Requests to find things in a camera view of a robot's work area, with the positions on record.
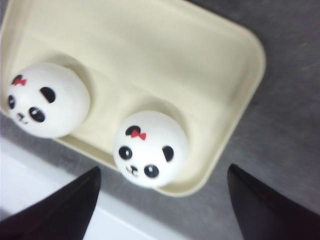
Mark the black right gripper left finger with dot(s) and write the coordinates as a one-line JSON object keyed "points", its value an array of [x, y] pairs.
{"points": [[63, 215]]}

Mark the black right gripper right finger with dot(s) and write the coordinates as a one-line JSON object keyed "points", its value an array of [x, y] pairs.
{"points": [[264, 214]]}

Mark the white panda bun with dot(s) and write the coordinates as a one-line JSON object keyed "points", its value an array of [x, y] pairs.
{"points": [[150, 149], [47, 100]]}

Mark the cream rectangular tray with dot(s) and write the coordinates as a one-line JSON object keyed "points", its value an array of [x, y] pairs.
{"points": [[169, 56]]}

